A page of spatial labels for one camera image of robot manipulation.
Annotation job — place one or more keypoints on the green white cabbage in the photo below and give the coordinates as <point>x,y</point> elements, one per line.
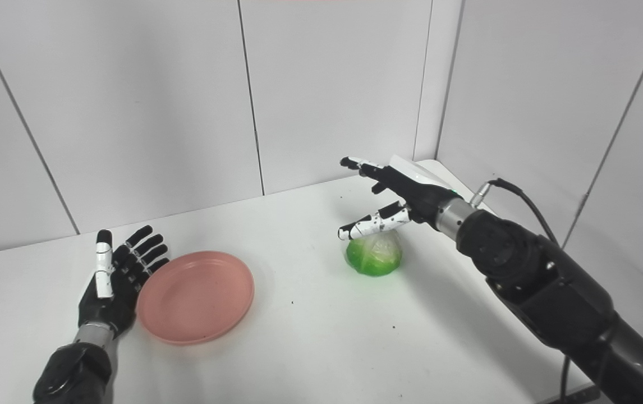
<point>375,255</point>

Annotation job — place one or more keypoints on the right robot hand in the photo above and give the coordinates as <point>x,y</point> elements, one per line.
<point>405,199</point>

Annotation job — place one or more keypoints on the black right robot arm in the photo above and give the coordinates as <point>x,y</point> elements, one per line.
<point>563,292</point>

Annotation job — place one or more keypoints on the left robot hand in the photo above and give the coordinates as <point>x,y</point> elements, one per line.
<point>114,286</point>

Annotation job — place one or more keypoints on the pink plate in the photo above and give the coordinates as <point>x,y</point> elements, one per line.
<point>195,297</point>

